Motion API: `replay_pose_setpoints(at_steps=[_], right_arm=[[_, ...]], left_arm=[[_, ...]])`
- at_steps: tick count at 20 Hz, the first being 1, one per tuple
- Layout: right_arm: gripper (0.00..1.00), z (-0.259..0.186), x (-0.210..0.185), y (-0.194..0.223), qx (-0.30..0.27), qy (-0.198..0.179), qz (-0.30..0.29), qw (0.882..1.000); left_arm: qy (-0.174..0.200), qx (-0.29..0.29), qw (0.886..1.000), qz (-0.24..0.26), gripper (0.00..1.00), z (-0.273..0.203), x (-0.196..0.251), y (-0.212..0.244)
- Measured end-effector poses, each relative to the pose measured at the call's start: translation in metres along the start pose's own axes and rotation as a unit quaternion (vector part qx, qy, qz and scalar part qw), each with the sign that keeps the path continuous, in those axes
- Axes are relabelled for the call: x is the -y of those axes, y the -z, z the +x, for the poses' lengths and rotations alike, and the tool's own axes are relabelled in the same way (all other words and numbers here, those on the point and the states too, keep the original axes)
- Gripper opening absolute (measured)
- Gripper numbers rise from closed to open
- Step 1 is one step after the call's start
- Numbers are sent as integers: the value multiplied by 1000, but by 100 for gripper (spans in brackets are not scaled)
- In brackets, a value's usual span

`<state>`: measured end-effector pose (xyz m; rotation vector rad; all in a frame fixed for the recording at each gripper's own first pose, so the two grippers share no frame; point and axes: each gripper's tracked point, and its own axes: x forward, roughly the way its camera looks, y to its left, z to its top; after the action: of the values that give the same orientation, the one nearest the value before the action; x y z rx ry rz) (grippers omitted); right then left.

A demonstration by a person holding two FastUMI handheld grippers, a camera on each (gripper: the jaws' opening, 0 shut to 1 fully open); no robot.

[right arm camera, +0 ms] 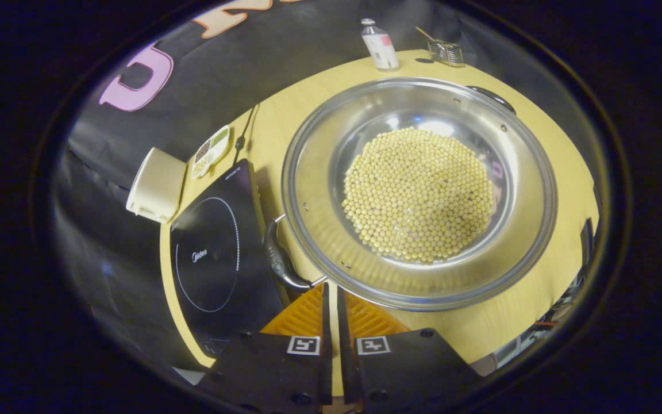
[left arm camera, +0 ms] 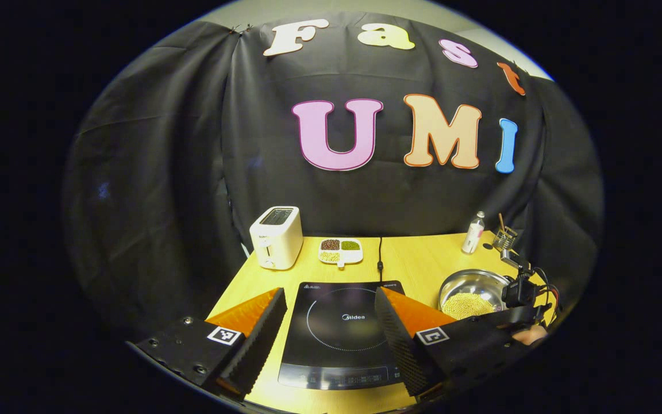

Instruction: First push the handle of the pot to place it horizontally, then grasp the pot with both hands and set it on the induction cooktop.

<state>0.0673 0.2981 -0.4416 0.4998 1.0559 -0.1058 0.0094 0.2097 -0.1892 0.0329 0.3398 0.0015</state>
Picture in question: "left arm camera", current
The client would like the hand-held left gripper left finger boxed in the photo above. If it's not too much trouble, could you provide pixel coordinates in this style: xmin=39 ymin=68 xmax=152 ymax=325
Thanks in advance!
xmin=127 ymin=287 xmax=287 ymax=401

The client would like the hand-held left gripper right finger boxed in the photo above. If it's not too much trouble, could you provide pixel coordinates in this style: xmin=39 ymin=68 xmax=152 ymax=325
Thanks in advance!
xmin=374 ymin=286 xmax=531 ymax=397

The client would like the steel pot with black handle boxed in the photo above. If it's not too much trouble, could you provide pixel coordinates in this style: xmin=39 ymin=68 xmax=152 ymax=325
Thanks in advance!
xmin=438 ymin=269 xmax=513 ymax=321

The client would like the black induction cooktop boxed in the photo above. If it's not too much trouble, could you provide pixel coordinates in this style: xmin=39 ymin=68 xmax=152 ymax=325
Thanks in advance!
xmin=278 ymin=281 xmax=406 ymax=391

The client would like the white bottle with red label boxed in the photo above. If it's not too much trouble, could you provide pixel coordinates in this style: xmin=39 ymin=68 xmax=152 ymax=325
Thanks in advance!
xmin=461 ymin=210 xmax=487 ymax=255

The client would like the white toaster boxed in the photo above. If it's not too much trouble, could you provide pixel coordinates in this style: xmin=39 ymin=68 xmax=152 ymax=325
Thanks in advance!
xmin=249 ymin=206 xmax=304 ymax=270

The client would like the white divided dish of beans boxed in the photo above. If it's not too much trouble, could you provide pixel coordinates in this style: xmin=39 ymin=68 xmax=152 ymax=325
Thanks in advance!
xmin=318 ymin=237 xmax=364 ymax=269

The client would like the black backdrop cloth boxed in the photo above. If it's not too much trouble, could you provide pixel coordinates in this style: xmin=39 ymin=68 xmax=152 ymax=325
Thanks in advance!
xmin=61 ymin=11 xmax=605 ymax=340

